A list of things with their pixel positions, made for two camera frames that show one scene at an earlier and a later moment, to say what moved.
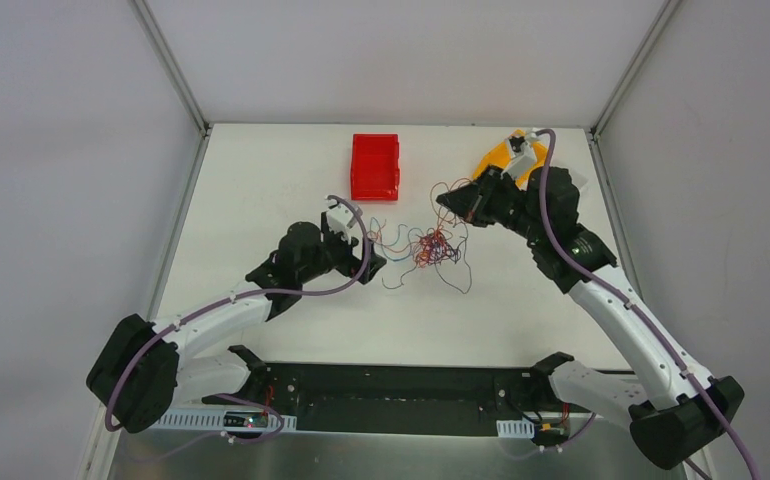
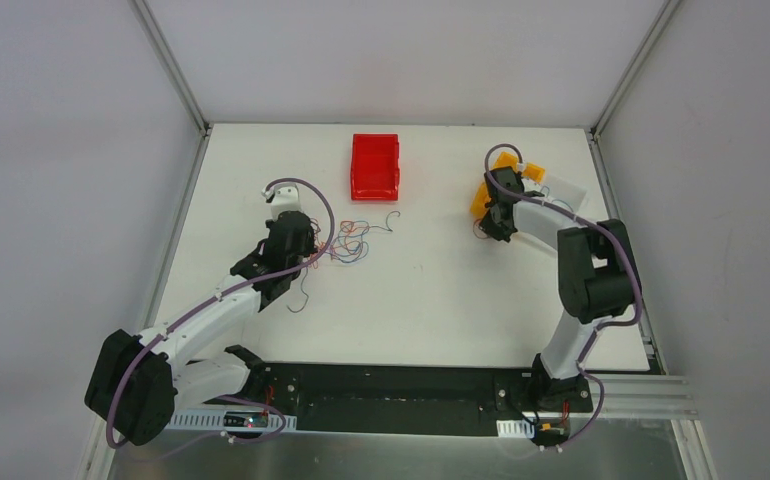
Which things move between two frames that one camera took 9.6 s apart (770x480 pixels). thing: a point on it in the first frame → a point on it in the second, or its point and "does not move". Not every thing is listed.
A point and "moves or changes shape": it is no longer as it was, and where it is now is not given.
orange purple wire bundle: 439,245 moves or changes shape
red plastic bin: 375,168 does not move
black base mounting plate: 398,399 does not move
